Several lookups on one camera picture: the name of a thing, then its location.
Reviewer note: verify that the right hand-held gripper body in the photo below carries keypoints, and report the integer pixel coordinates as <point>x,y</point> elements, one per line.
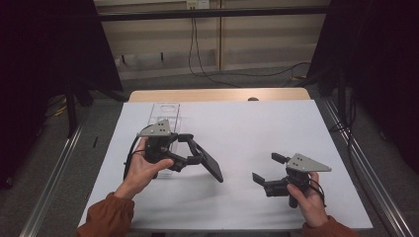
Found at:
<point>306,163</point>

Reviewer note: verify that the person's right hand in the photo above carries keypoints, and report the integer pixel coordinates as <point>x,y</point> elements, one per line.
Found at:
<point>311,207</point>

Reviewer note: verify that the white wall socket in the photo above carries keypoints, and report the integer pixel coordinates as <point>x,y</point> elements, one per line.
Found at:
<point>197,4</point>

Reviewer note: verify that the black horizontal bar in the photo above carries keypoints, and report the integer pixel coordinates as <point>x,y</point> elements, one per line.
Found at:
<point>210,14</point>

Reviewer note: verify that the dark round table grommet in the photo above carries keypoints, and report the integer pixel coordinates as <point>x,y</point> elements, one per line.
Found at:
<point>253,98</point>

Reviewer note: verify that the white table cover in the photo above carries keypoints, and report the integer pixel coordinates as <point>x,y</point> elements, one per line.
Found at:
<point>237,204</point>

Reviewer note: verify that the black curtain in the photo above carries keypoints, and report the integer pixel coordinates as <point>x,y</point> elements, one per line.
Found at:
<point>49,49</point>
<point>378,65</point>

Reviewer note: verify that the black tripod stand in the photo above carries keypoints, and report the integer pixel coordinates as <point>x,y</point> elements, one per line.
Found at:
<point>70,115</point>

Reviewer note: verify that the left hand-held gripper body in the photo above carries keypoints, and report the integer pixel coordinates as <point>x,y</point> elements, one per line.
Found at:
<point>156,130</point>

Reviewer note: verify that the black metal stand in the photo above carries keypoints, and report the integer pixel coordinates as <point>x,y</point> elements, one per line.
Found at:
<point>342,95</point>

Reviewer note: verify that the clear plastic packaging box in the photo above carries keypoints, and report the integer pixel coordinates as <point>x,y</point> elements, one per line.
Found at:
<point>166,110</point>

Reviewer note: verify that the person's left hand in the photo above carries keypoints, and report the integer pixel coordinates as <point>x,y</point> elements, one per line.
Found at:
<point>140,174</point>

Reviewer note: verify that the aluminium rail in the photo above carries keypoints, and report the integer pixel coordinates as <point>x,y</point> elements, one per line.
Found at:
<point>49,194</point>
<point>372,174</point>

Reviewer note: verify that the black smartphone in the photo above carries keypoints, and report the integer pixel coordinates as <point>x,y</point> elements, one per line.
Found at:
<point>210,164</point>

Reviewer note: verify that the small black floor item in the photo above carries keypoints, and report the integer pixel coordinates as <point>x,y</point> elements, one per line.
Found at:
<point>95,142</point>

